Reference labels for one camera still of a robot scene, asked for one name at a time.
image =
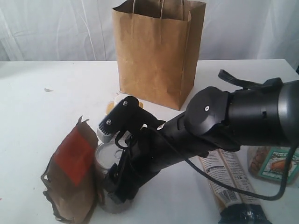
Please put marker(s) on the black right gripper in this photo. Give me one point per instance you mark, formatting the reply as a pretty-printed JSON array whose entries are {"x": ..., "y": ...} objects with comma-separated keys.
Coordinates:
[{"x": 154, "y": 145}]

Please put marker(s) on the dark seed can pull-tab lid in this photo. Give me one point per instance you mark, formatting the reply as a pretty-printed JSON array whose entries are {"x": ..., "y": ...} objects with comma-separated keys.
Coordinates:
[{"x": 106, "y": 155}]

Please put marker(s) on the yellow grain bottle white cap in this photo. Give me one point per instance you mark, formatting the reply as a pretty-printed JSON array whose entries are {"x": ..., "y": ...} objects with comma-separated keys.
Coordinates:
[{"x": 112, "y": 107}]

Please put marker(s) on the brown paper shopping bag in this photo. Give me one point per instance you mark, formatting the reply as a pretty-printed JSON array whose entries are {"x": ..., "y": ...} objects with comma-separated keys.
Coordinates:
[{"x": 157, "y": 45}]

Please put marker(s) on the brown pouch with orange label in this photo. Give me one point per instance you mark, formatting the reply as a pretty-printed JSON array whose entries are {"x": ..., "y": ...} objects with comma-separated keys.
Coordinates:
[{"x": 69, "y": 176}]

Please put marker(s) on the long pasta packet dark blue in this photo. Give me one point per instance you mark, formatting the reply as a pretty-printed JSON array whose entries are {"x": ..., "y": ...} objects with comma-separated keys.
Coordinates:
[{"x": 234, "y": 208}]

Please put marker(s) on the clear nut jar gold lid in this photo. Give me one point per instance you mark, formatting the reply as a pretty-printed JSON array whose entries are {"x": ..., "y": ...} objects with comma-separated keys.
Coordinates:
[{"x": 268, "y": 163}]

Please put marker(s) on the white backdrop curtain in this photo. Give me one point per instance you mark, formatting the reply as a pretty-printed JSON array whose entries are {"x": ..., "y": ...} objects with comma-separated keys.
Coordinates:
[{"x": 82, "y": 30}]

